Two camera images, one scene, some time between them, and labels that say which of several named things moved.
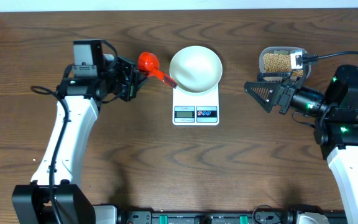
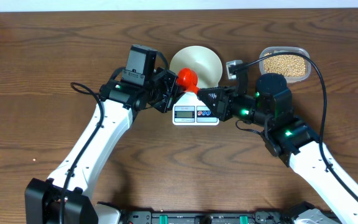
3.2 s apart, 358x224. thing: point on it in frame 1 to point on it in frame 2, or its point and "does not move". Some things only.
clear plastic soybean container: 278,60 does not move
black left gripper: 132,79 to 173,90
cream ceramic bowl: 196,69 does not move
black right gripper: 288,88 to 222,104
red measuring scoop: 149,61 to 187,80
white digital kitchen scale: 196,109 does not move
